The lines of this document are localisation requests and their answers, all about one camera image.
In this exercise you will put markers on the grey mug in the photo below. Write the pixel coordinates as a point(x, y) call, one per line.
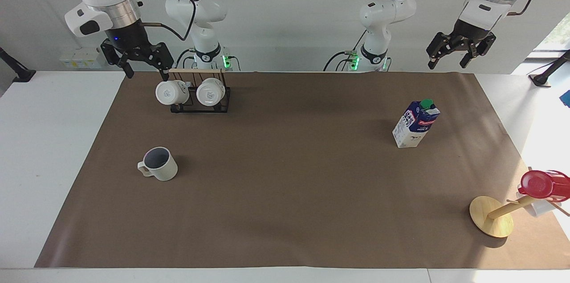
point(162, 168)

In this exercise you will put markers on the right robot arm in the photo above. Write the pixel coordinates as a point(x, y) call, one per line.
point(202, 4)

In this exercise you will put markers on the red cup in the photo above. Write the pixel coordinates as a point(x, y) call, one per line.
point(541, 184)

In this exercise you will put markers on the blue object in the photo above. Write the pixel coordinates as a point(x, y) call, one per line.
point(566, 98)

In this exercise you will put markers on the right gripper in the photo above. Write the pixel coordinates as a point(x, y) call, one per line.
point(129, 35)

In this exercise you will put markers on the black stand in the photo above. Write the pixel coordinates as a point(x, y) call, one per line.
point(18, 71)
point(550, 71)

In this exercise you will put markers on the blue white milk carton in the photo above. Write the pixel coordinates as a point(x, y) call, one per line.
point(412, 129)

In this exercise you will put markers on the white mug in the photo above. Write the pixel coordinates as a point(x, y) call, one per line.
point(210, 92)
point(170, 92)

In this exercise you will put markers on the wooden mug tree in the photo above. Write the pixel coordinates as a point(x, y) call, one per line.
point(490, 216)

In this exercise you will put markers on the white cup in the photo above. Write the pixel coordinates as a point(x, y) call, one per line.
point(539, 208)

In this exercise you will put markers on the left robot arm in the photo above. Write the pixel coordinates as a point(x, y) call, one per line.
point(385, 11)

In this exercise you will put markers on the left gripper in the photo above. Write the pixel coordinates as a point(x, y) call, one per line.
point(472, 31)

